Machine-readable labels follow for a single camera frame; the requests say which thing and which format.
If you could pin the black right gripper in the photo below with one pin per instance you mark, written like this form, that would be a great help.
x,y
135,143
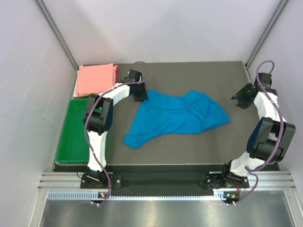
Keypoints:
x,y
238,96

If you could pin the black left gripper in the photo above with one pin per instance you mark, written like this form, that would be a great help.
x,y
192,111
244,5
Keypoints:
x,y
143,95

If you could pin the blue t shirt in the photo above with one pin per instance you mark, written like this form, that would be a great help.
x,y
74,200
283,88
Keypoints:
x,y
192,113

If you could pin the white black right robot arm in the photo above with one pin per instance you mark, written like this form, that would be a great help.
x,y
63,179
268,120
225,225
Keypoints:
x,y
270,139

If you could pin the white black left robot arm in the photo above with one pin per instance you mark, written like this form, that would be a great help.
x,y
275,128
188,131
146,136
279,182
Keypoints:
x,y
98,119

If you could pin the folded magenta t shirt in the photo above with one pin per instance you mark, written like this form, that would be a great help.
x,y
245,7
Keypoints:
x,y
116,73

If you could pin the folded pink t shirt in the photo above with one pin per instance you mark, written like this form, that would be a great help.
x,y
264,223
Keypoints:
x,y
95,79

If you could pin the green plastic tray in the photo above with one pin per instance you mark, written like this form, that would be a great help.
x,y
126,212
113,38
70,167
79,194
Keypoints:
x,y
73,148

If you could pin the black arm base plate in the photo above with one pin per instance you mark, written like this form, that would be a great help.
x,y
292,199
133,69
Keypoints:
x,y
169,184

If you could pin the aluminium frame rail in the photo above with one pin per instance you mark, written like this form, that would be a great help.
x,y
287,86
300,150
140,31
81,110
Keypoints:
x,y
272,180

